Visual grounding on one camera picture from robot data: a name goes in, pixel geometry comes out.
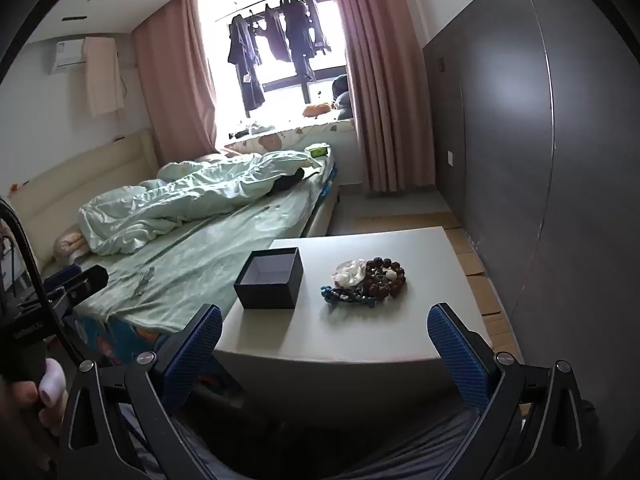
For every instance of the pink curtain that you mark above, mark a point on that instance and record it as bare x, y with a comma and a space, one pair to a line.
172, 75
385, 85

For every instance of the white low table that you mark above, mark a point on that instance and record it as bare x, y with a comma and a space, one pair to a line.
380, 330

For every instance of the white butterfly brooch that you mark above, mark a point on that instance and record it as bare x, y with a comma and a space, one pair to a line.
350, 271

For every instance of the white air conditioner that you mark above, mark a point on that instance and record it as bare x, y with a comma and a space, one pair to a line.
67, 55

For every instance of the bed with green sheet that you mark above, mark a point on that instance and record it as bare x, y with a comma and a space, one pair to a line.
200, 260

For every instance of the white wall socket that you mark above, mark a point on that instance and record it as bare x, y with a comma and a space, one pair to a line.
450, 157

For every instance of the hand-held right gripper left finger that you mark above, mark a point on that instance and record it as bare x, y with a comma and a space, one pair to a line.
196, 344

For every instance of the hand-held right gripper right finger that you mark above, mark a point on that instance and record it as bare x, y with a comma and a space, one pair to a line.
457, 355

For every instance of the pink pillow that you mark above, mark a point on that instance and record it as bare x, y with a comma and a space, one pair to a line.
70, 246

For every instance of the small hair clip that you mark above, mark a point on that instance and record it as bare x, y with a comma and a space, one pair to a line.
142, 282

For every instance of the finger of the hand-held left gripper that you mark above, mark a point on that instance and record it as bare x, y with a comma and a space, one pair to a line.
82, 280

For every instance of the printed window seat cushion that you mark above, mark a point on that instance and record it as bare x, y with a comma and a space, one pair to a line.
290, 135

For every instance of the orange plush toy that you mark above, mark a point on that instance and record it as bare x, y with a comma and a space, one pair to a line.
318, 109

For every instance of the person's left hand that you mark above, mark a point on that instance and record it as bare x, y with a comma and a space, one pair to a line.
35, 405

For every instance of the small green box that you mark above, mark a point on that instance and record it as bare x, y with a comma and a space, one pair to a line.
318, 150

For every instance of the hanging beige towel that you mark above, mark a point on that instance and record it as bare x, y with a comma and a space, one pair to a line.
102, 77

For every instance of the light green quilt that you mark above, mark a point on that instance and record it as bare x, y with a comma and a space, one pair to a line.
165, 205

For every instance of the dark cushion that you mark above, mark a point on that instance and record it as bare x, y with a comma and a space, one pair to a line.
343, 97

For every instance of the black jewelry box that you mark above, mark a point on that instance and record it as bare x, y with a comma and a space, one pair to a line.
270, 280

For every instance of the black cloth item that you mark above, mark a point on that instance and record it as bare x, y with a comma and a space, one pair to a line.
289, 180

